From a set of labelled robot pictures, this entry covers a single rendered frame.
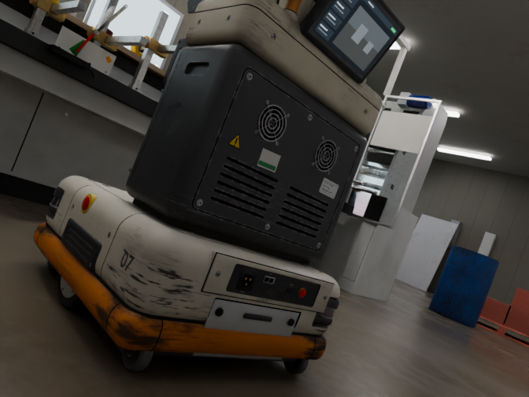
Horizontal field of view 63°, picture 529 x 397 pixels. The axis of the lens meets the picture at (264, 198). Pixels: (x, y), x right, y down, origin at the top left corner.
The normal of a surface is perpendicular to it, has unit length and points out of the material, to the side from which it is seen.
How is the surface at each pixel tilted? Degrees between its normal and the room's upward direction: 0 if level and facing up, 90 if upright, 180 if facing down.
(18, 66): 90
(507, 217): 90
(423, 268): 76
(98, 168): 90
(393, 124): 90
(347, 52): 115
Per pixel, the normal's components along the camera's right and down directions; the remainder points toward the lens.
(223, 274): 0.64, 0.23
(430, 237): -0.52, -0.48
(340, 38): 0.42, 0.60
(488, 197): -0.63, -0.27
